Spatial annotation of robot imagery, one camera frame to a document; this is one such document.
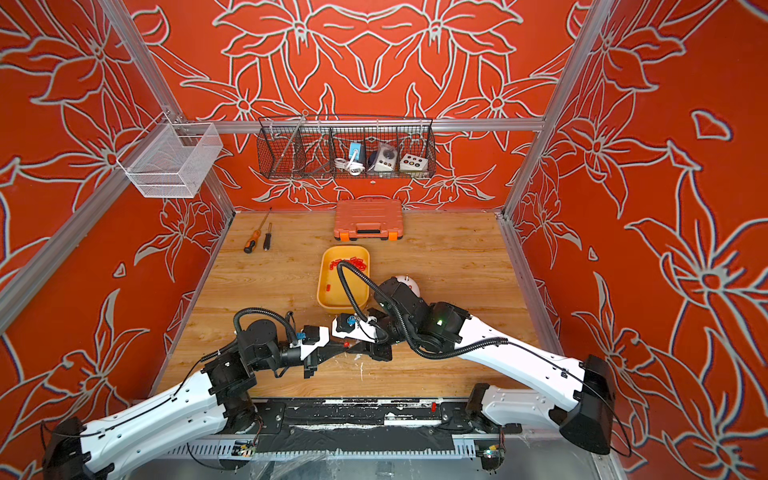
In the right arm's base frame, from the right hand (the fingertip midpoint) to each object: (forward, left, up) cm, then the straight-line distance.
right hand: (344, 344), depth 64 cm
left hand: (+1, 0, -3) cm, 3 cm away
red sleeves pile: (+37, +2, -20) cm, 42 cm away
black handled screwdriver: (+47, +36, -19) cm, 62 cm away
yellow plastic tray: (+24, +9, -20) cm, 33 cm away
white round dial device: (+54, -8, +11) cm, 56 cm away
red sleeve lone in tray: (+27, +11, -20) cm, 35 cm away
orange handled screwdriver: (+43, +41, -18) cm, 62 cm away
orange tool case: (+56, -1, -18) cm, 59 cm away
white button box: (+57, -16, +8) cm, 60 cm away
